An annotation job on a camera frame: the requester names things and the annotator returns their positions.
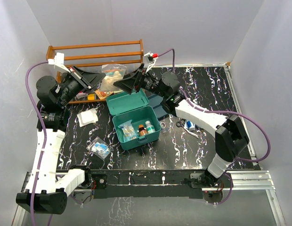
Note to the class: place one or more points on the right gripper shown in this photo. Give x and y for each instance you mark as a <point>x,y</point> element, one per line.
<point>127,84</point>

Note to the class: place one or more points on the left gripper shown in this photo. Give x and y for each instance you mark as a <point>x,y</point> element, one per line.
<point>86,80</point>

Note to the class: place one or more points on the bag of cotton balls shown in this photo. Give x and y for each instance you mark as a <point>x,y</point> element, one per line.
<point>113,72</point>

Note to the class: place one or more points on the blue-white swab bag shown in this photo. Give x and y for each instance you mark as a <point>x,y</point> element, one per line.
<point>128,130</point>

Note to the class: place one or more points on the brown bottle orange cap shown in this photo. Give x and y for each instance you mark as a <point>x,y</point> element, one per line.
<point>142,130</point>

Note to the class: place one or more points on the white bottle green label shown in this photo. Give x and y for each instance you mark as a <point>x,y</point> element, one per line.
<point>149,127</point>

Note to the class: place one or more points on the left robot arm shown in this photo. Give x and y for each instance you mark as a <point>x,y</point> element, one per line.
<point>44,194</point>

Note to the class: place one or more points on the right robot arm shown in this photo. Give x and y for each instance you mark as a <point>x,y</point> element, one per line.
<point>228,131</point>

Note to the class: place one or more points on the orange medicine box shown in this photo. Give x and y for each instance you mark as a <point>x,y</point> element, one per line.
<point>102,95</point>

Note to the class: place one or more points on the red-white medicine box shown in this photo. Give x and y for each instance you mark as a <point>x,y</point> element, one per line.
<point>81,95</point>

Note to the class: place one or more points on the teal medicine kit box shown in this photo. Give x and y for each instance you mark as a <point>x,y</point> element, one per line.
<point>124,107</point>

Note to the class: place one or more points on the yellow small box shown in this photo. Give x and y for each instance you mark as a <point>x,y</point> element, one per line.
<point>91,97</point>

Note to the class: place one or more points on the blue-grey divided tray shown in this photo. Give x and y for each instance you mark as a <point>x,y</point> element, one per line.
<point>155,103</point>

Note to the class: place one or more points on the white gauze pad packet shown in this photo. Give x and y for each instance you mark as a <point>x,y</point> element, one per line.
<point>87,117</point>

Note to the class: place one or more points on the wooden orange shelf rack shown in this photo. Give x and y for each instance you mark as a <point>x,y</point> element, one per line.
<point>52,51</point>

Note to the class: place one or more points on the black scissors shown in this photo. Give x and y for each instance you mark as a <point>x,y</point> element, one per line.
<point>181,123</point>

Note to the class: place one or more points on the bag of blue-white packets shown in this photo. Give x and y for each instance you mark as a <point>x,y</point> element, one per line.
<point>100,148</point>

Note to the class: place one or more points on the white-blue ointment tube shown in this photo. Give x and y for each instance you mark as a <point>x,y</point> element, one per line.
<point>190,126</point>

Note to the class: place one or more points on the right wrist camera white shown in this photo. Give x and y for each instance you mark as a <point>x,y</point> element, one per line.
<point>151,59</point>

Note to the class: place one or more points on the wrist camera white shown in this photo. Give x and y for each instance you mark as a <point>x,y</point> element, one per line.
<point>151,59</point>
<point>58,63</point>

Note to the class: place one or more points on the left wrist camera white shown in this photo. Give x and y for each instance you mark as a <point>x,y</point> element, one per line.
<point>58,63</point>

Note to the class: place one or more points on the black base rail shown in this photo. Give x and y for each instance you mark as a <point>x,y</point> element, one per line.
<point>153,183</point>

